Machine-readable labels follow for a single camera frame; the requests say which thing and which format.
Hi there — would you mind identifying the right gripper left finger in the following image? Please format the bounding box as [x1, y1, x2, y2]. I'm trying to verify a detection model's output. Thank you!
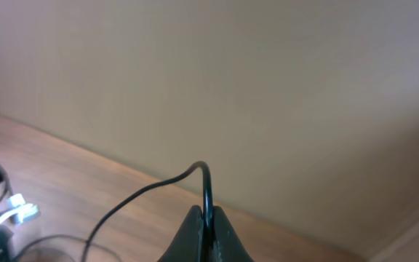
[158, 205, 203, 262]

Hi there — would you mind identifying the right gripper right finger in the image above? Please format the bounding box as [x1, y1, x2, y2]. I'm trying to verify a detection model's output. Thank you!
[209, 206, 253, 262]

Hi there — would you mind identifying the black USB cable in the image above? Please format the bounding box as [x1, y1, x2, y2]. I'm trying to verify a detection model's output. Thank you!
[11, 234, 123, 262]
[81, 161, 215, 262]

